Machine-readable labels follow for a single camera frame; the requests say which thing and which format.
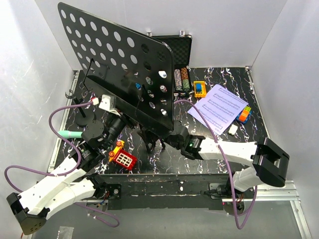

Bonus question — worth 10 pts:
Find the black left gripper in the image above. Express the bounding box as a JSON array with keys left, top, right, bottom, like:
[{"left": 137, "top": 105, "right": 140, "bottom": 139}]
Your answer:
[{"left": 104, "top": 106, "right": 145, "bottom": 150}]

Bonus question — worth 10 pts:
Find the black microphone desk stand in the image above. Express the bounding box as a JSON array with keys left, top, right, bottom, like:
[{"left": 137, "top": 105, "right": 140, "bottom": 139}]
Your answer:
[{"left": 65, "top": 90, "right": 96, "bottom": 127}]

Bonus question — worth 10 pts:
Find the mint green toy microphone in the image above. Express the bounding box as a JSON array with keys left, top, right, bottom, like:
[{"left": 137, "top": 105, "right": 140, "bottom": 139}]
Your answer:
[{"left": 58, "top": 130, "right": 82, "bottom": 139}]

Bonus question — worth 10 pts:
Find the black music stand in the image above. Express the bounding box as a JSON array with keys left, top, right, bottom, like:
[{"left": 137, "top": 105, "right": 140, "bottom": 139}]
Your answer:
[{"left": 57, "top": 2, "right": 174, "bottom": 138}]

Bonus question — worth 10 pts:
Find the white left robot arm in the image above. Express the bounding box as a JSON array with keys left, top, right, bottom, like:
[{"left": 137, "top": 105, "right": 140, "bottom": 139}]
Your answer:
[{"left": 6, "top": 115, "right": 127, "bottom": 235}]

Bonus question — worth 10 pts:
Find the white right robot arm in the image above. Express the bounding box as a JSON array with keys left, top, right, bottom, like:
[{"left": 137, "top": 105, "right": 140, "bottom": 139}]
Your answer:
[{"left": 164, "top": 121, "right": 290, "bottom": 198}]

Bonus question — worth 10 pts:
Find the red yellow toy brick house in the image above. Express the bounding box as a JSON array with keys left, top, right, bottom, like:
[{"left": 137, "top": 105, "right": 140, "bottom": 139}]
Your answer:
[{"left": 108, "top": 140, "right": 137, "bottom": 171}]

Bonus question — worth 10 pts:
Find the yellow toy brick tray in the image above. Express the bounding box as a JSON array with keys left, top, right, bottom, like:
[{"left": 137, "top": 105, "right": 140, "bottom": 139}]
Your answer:
[{"left": 193, "top": 81, "right": 207, "bottom": 98}]

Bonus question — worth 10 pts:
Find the black poker chip case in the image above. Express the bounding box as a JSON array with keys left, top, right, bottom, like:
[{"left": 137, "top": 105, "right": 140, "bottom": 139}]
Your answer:
[{"left": 147, "top": 30, "right": 192, "bottom": 98}]

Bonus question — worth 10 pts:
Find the small white block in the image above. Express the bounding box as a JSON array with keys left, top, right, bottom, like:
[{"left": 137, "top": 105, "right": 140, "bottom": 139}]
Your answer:
[{"left": 228, "top": 124, "right": 238, "bottom": 135}]

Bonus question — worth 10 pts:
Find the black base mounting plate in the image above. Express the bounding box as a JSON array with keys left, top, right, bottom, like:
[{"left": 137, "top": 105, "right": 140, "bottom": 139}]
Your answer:
[{"left": 82, "top": 173, "right": 257, "bottom": 211}]

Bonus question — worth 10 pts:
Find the orange blue toy brick stack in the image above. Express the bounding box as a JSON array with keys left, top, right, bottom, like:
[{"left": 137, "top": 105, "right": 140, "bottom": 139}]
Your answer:
[{"left": 236, "top": 106, "right": 252, "bottom": 124}]

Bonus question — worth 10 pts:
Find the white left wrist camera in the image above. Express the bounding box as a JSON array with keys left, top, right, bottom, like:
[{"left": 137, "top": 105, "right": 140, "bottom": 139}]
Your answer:
[{"left": 91, "top": 95, "right": 121, "bottom": 117}]

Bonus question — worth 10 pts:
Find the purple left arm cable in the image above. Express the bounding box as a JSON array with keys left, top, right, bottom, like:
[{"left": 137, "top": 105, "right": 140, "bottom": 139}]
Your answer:
[{"left": 4, "top": 99, "right": 121, "bottom": 228}]

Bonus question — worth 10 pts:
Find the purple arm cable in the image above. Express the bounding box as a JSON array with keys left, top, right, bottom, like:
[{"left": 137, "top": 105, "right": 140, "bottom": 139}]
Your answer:
[
  {"left": 173, "top": 99, "right": 257, "bottom": 230},
  {"left": 4, "top": 99, "right": 121, "bottom": 228}
]

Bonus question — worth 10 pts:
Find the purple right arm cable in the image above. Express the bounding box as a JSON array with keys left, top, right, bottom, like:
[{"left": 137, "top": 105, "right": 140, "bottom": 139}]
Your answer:
[{"left": 173, "top": 99, "right": 257, "bottom": 230}]

